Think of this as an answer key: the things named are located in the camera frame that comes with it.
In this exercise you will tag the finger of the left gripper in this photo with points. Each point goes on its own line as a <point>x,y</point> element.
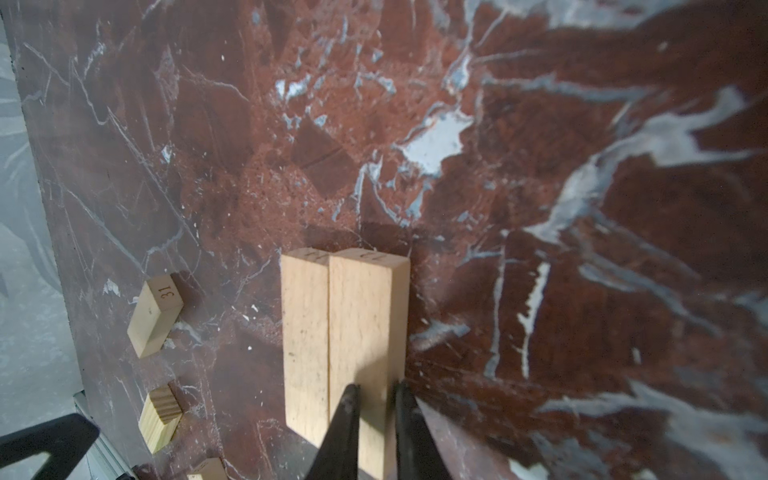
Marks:
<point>65,440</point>

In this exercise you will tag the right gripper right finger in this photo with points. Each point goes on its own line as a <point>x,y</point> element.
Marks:
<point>418,457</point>

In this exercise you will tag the wood block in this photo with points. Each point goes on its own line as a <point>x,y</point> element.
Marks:
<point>158,307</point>
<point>368,322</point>
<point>305,330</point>
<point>209,469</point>
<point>159,419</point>

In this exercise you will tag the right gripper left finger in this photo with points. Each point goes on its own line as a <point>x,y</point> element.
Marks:
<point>337,457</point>

